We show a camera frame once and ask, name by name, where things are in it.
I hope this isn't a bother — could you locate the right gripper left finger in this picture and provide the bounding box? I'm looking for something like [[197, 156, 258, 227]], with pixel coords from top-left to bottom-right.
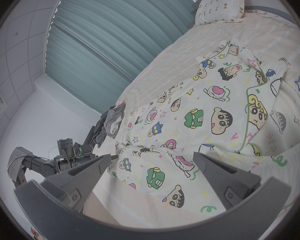
[[41, 154, 112, 213]]

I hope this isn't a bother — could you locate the bed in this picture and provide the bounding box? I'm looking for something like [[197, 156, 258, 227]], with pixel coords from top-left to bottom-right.
[[81, 0, 300, 229]]

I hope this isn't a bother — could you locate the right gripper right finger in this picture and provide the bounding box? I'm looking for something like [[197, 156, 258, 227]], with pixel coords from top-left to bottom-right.
[[193, 152, 262, 211]]

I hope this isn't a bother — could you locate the white printed pyjama top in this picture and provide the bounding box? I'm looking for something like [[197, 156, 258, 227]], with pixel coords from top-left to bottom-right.
[[107, 40, 300, 216]]

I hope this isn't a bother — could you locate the white printed pillow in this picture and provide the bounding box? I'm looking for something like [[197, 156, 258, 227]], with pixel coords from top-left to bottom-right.
[[195, 0, 245, 26]]

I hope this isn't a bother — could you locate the blue-green curtain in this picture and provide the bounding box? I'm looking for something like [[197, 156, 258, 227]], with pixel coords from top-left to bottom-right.
[[52, 0, 198, 82], [44, 20, 135, 114]]

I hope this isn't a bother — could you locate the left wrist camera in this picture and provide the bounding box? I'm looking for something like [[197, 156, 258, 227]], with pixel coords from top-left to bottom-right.
[[80, 144, 93, 157]]

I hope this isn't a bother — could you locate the dark grey garment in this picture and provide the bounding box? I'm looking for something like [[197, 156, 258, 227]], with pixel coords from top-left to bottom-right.
[[93, 120, 108, 149]]

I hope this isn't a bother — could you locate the grey and white sweater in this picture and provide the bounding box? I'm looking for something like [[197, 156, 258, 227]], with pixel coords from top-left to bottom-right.
[[104, 106, 127, 139]]

